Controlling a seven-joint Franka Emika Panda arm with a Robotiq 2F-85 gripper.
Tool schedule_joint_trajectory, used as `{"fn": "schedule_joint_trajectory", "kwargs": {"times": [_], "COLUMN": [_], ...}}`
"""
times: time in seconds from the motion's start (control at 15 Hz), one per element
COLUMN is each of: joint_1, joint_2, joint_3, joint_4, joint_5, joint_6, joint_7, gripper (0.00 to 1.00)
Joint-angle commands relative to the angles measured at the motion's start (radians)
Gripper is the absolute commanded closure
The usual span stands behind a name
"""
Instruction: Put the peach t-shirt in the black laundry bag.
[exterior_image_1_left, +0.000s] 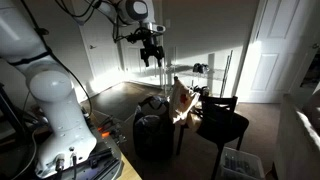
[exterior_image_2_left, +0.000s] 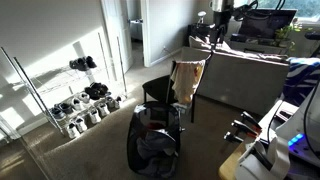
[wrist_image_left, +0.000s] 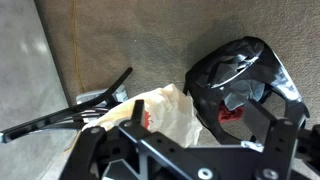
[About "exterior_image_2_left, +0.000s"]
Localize white desk lamp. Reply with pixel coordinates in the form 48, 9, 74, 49
197, 11, 207, 24

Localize black shoes middle shelf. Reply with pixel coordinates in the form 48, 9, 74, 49
84, 82, 110, 100

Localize black monitor screen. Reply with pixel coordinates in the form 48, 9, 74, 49
238, 9, 297, 39

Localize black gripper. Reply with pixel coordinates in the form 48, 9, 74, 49
210, 24, 225, 44

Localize black clamps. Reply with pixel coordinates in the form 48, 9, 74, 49
224, 111, 262, 143

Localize white sneaker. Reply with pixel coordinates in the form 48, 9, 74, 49
67, 123, 80, 139
97, 103, 110, 118
75, 117, 87, 133
88, 109, 101, 124

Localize white robot base equipment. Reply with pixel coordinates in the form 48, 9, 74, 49
234, 85, 320, 180

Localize white sneaker front left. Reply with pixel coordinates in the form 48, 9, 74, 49
67, 123, 80, 139

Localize black chair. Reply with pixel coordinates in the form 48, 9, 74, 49
142, 56, 211, 122

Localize black mesh laundry bag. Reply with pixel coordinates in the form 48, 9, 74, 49
127, 101, 182, 178

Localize black shoes top shelf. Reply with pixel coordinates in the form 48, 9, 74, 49
69, 56, 97, 71

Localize metal wire shoe rack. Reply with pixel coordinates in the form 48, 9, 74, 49
1, 48, 127, 133

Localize black shoes shelf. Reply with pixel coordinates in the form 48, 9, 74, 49
69, 56, 97, 71
84, 82, 110, 100

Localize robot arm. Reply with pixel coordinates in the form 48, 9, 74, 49
209, 0, 234, 44

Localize grey sofa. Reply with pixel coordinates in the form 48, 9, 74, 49
197, 43, 289, 115

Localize blue white striped blanket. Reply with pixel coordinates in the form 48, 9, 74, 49
281, 57, 320, 106

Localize white door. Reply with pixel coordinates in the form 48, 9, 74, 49
101, 0, 133, 72

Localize dark sneaker left shelf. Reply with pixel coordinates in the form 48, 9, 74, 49
50, 107, 66, 120

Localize peach t-shirt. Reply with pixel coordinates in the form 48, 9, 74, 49
171, 60, 205, 104

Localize green potted plant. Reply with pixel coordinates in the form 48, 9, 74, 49
274, 18, 303, 51

